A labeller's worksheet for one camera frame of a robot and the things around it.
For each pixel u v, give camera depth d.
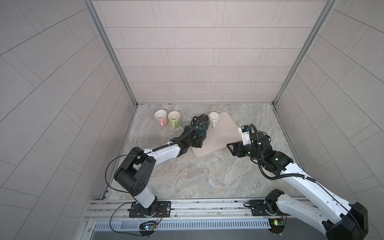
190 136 0.68
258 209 0.71
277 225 0.68
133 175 0.44
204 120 0.96
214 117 0.99
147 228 0.64
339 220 0.39
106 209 0.71
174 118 0.97
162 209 0.71
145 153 0.48
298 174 0.47
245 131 0.66
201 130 0.91
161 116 0.97
